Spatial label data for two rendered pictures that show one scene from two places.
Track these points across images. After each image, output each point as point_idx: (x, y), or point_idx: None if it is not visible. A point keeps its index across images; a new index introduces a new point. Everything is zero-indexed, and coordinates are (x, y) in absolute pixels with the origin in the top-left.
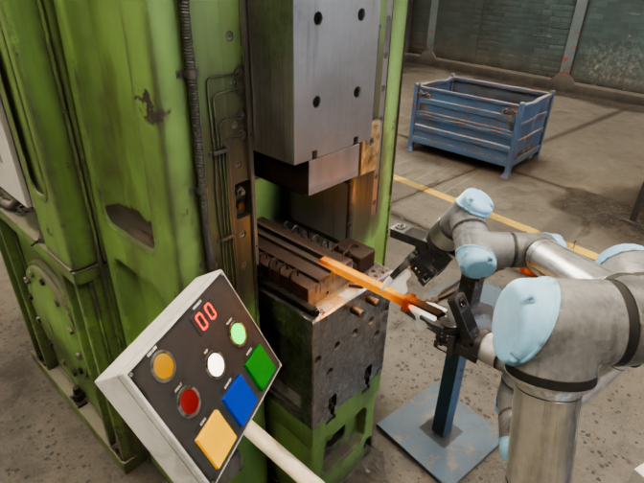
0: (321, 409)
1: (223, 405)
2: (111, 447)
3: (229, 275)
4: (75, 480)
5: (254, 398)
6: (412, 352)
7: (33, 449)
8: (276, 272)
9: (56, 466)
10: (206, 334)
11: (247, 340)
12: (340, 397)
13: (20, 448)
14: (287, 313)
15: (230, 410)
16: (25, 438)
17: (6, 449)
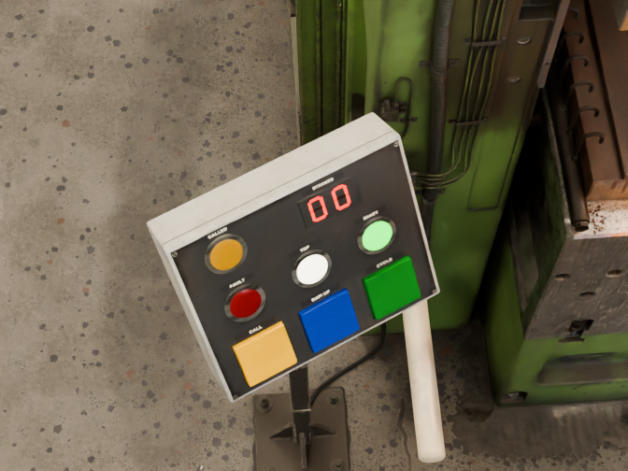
0: (551, 326)
1: (298, 320)
2: (299, 115)
3: (475, 86)
4: (236, 128)
5: (354, 325)
6: None
7: (210, 41)
8: (578, 107)
9: (225, 88)
10: (317, 227)
11: (391, 248)
12: (602, 325)
13: (197, 27)
14: (553, 184)
15: (305, 329)
16: (209, 15)
17: (180, 18)
